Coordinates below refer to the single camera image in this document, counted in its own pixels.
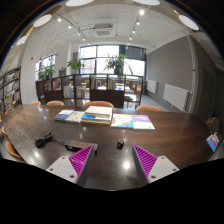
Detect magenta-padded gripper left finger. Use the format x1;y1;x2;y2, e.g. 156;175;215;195
45;144;96;187

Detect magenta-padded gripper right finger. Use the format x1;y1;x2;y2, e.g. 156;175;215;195
131;143;180;187

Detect black charger block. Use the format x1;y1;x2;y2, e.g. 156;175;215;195
115;139;125;150

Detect black brown-topped power strip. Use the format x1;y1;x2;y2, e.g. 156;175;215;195
67;139;99;155

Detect purple and white book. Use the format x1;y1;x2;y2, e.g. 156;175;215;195
131;114;156;131

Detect dark blue book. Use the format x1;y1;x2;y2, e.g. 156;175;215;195
53;108;75;122

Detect yellowish flat book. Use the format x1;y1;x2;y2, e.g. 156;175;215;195
79;119;112;126

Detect blue and white book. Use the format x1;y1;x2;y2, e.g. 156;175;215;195
80;113;112;123

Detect light blue illustrated book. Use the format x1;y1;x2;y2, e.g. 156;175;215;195
110;113;135;130

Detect cream thick book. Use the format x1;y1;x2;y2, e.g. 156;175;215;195
84;105;114;121

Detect large white radiator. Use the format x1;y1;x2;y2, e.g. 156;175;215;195
162;83;190;113

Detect small white radiator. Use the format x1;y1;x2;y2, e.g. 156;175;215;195
146;79;158;95

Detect dark low shelf unit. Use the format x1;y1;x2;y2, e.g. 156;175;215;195
35;73;144;109

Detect small green potted plant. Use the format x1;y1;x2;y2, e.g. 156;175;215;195
38;64;57;81

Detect medium green potted plant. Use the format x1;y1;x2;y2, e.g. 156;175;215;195
66;58;84;75

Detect large green potted plant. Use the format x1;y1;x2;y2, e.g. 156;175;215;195
103;53;128;75

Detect ceiling air conditioner unit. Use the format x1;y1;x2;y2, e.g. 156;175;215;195
90;23;117;38

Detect ceiling lights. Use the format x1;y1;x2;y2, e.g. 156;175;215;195
14;0;201;46

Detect black coiled power cable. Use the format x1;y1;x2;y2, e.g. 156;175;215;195
34;131;72;149

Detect tall wall shelf unit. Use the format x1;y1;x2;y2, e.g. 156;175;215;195
0;66;23;114

